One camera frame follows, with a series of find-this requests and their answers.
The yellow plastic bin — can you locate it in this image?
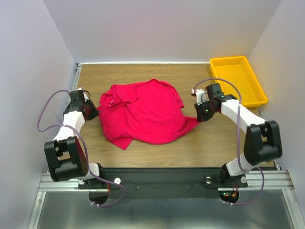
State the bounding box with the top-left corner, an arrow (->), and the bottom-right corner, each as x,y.
210,56 -> 268,107

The red polo t shirt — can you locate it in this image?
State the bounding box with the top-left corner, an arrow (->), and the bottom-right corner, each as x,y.
98,79 -> 199,150

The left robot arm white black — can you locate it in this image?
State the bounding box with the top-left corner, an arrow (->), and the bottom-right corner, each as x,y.
37,88 -> 105,182

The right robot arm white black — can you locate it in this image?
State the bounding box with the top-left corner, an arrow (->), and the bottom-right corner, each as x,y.
191,83 -> 283,185

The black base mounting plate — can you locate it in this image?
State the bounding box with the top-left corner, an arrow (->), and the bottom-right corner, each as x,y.
78,167 -> 248,200

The small electronics board with leds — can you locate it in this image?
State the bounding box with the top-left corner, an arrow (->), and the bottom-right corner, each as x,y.
220,190 -> 239,203

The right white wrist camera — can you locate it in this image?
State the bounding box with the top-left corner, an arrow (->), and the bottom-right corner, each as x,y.
191,89 -> 209,105

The left aluminium frame rail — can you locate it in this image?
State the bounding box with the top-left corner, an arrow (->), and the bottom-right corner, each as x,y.
52,62 -> 83,164

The aluminium frame rail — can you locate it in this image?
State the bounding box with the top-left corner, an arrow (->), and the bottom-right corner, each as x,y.
38,170 -> 295,192
52,62 -> 83,164

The front aluminium frame rail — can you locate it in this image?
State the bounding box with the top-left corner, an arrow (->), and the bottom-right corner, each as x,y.
38,170 -> 295,192

